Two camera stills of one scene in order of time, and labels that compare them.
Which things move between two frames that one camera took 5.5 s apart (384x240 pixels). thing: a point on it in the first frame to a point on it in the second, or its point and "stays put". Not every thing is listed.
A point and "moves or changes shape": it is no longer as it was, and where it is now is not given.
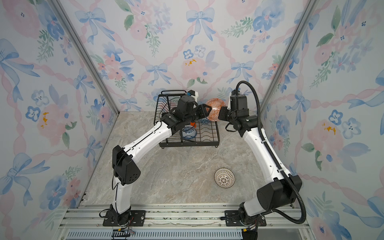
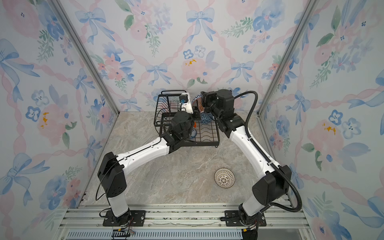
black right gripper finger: x=223 y=113 to x=203 y=95
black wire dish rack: x=197 y=133 stays put
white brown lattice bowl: x=224 y=178 stays put
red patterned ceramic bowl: x=216 y=104 moves or changes shape
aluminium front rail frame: x=185 y=221 stays put
